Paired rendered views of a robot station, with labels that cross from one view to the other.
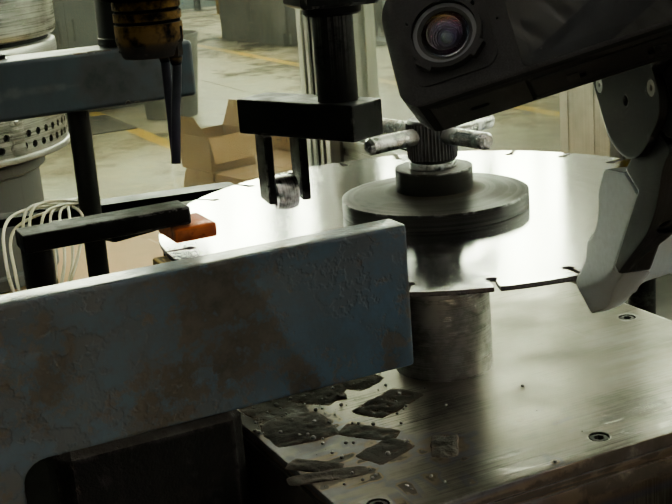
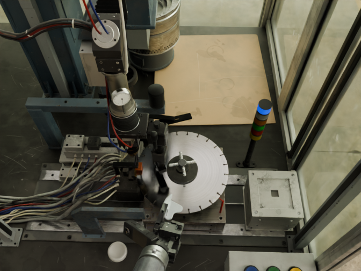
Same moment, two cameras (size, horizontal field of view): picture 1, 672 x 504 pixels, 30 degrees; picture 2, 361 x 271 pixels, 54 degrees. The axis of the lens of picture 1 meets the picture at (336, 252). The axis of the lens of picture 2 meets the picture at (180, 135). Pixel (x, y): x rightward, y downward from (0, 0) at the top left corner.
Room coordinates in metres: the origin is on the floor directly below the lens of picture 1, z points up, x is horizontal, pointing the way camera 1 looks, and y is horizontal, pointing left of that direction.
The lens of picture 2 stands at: (0.19, -0.33, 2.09)
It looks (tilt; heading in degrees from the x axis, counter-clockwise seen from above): 57 degrees down; 27
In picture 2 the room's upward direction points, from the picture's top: straight up
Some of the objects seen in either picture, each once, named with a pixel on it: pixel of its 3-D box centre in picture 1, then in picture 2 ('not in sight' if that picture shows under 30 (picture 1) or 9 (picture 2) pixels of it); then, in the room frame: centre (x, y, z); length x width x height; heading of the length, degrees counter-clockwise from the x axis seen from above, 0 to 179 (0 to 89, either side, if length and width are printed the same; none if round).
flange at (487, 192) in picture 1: (434, 186); (182, 168); (0.73, -0.06, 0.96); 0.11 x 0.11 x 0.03
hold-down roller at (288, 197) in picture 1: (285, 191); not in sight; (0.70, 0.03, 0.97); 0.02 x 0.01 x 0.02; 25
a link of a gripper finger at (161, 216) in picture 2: not in sight; (161, 218); (0.50, -0.11, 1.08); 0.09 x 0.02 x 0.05; 12
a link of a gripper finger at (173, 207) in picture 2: not in sight; (173, 206); (0.54, -0.12, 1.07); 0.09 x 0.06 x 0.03; 12
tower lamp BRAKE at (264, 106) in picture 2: not in sight; (264, 106); (0.97, -0.25, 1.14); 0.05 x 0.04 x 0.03; 25
